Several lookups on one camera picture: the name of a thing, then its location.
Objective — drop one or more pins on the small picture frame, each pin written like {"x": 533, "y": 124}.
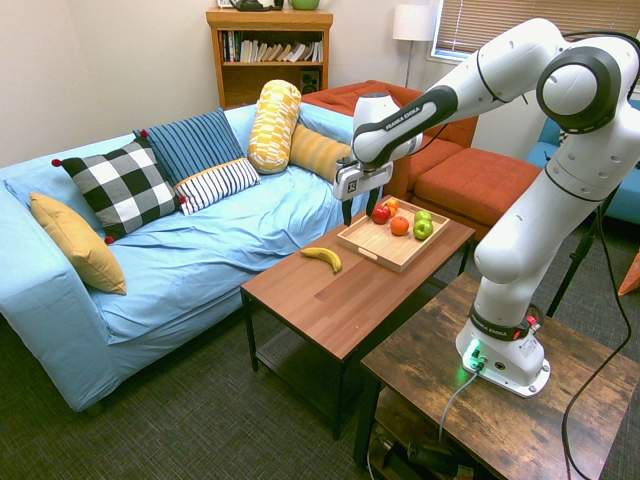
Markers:
{"x": 225, "y": 3}

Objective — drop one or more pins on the yellow patterned bolster pillow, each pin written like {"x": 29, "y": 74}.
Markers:
{"x": 274, "y": 125}

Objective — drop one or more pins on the wooden serving tray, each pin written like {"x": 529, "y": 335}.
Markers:
{"x": 372, "y": 240}

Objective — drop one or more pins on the black camera tripod stand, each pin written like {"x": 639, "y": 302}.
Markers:
{"x": 575, "y": 260}

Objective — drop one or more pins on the row of paperback books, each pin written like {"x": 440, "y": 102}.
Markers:
{"x": 280, "y": 51}

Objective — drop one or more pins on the plain mustard yellow pillow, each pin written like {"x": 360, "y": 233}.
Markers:
{"x": 80, "y": 245}

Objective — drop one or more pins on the yellow banana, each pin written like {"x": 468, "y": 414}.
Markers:
{"x": 326, "y": 254}

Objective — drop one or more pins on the white shade floor lamp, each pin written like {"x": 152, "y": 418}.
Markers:
{"x": 414, "y": 22}

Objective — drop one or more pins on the reddish wood coffee table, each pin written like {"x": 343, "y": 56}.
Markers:
{"x": 325, "y": 310}

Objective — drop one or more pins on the large orange fruit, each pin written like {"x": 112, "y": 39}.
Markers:
{"x": 399, "y": 226}

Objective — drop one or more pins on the white navy striped pillow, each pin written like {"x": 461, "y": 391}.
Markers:
{"x": 217, "y": 182}

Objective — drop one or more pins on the teal sofa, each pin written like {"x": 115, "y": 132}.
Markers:
{"x": 625, "y": 200}

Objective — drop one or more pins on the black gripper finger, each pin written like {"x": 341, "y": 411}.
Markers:
{"x": 374, "y": 201}
{"x": 347, "y": 211}

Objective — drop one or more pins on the red apple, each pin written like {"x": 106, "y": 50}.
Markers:
{"x": 381, "y": 214}

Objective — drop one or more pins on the blue striped pillow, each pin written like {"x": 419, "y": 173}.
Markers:
{"x": 192, "y": 142}

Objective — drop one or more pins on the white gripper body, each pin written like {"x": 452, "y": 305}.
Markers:
{"x": 361, "y": 181}

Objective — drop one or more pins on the small orange fruit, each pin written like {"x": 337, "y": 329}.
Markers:
{"x": 393, "y": 204}

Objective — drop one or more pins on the mustard striped lumbar pillow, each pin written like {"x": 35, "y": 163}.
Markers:
{"x": 317, "y": 150}

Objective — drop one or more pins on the light blue sofa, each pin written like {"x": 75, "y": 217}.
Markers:
{"x": 200, "y": 260}

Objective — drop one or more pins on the orange cushion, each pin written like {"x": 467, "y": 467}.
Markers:
{"x": 631, "y": 280}

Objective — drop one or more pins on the black telephone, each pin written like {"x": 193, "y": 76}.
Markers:
{"x": 255, "y": 5}

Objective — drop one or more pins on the brown window blinds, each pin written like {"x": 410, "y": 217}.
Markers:
{"x": 465, "y": 25}

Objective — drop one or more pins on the rustic dark wood side table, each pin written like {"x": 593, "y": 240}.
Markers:
{"x": 500, "y": 430}

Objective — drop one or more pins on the black white checkered pillow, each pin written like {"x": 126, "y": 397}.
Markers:
{"x": 120, "y": 187}

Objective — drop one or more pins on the green apple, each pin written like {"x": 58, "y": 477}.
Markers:
{"x": 423, "y": 216}
{"x": 423, "y": 230}

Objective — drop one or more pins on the green pot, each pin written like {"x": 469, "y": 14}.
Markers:
{"x": 304, "y": 4}

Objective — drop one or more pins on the small black speaker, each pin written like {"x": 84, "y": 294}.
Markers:
{"x": 310, "y": 81}

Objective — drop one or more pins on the wooden bookshelf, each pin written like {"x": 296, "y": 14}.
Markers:
{"x": 270, "y": 80}

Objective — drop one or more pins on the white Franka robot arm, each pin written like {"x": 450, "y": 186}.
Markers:
{"x": 520, "y": 240}

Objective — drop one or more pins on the black cylindrical device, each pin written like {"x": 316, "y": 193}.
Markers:
{"x": 430, "y": 456}

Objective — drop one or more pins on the orange couch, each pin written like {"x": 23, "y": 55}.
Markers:
{"x": 340, "y": 100}

